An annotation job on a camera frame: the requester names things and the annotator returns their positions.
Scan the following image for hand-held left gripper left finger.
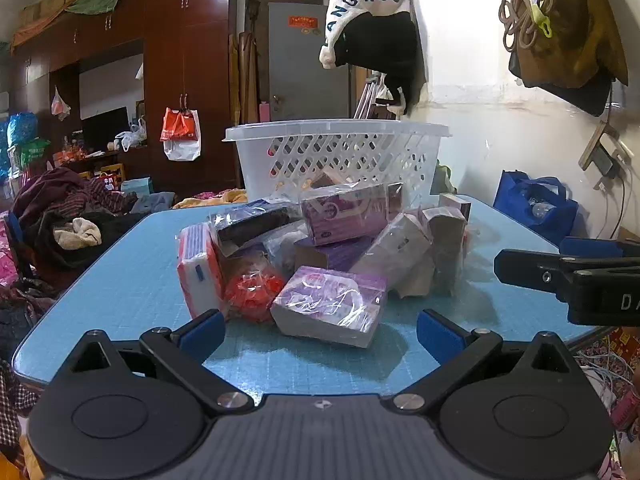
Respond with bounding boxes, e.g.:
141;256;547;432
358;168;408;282
69;309;257;415

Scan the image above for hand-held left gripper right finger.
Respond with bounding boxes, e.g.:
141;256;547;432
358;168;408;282
379;309;574;414

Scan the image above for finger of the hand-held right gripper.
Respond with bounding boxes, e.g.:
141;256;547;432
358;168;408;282
559;236;640;260
494;249;581;303

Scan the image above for light purple tissue packet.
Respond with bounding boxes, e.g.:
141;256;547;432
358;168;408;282
270;266;388;349

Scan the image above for clear plastic bag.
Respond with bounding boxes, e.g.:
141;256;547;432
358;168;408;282
261;222;307;272

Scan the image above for white plastic basket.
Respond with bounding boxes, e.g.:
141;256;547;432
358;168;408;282
223;120;453;211

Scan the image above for red printed packet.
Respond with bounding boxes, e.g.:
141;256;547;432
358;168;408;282
597;326;640;362

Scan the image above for red mesh plastic item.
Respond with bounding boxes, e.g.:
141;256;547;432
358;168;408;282
224;259;287;323

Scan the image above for red and white tissue pack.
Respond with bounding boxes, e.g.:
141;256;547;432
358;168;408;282
176;223;227;319

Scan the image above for blue shopping bag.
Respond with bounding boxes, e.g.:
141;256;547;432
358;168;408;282
492;170;580;247

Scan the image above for tan cardboard box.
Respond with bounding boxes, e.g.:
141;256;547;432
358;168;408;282
421;205;469;297

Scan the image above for grey wrapped packet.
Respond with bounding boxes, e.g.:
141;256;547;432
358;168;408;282
350;212;434;297

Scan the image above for small pink box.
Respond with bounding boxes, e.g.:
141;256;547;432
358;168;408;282
438;192;472;222

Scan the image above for dark item in clear bag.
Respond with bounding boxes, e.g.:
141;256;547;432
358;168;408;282
207;199;302;257

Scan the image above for yellow blanket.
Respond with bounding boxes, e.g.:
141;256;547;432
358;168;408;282
172;188;249;210

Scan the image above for dark purple box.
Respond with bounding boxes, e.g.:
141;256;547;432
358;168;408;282
294;236;373;273

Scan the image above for purple printed box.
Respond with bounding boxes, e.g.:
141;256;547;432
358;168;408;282
300;182;392;247

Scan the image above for pile of clothes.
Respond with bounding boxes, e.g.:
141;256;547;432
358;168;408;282
12;167;147;272

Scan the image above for plaid cloth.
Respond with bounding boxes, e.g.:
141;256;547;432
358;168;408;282
0;359;40;463

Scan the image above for pink floral blanket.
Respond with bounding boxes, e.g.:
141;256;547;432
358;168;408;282
0;209;32;287

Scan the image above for orange and white plastic bag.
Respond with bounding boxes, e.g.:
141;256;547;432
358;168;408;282
159;107;202;162

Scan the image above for brown hanging bag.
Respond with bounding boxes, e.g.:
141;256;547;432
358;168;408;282
508;0;629;117

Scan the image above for black television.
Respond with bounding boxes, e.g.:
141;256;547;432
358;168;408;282
80;106;131;151

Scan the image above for metal crutches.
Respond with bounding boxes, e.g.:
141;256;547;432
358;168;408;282
353;73;401;122

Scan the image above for green plastic bag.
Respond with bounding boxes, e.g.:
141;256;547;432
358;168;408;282
18;138;51;166

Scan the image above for wooden planks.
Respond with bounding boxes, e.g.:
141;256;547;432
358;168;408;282
228;31;259;127

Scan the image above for black hanging garment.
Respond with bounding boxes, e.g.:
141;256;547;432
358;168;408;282
331;12;427;117

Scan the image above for pink plastic bag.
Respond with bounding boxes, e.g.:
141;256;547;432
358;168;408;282
51;87;72;121

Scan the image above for blue plastic bag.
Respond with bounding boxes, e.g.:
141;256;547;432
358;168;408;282
0;112;39;177

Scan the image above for wooden wardrobe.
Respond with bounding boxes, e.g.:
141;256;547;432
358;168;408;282
10;0;244;197

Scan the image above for grey door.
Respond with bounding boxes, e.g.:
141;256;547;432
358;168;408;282
266;1;352;124

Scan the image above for black cable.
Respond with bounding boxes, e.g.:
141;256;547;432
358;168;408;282
597;179;629;242

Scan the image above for tangle of wires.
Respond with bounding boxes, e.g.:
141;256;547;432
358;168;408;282
574;349;640;413

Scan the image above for wall power strip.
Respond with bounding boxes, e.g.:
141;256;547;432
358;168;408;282
578;122;634;191

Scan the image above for coiled rope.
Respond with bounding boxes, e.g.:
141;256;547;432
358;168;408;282
499;0;557;54

